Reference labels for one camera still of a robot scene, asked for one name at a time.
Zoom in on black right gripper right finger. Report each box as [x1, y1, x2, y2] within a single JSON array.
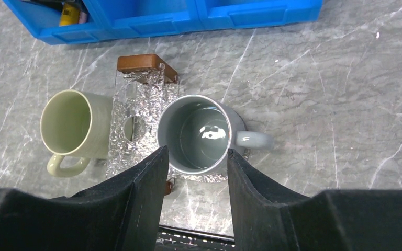
[[227, 149, 402, 250]]

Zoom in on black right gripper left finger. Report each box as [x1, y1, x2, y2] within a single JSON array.
[[0, 146, 169, 250]]

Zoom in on cream ceramic mug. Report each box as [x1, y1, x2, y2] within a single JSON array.
[[40, 89, 113, 177]]

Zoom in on grey ceramic mug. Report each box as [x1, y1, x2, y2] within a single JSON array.
[[156, 95, 275, 175]]

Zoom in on yellow toothpaste tube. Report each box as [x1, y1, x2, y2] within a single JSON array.
[[59, 3, 80, 27]]

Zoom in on pink toothbrush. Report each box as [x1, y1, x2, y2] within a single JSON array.
[[78, 12, 88, 24]]

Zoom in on blue middle storage bin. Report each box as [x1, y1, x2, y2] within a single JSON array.
[[85, 0, 204, 39]]

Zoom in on blue storage bin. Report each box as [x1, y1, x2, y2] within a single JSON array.
[[4, 1, 114, 45], [85, 0, 204, 39], [196, 0, 323, 30]]

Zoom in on blue left storage bin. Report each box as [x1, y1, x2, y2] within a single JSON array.
[[4, 1, 114, 45]]

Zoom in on blue right storage bin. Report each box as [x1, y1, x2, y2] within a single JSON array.
[[196, 0, 323, 30]]

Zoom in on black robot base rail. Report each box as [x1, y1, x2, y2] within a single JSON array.
[[155, 225, 237, 250]]

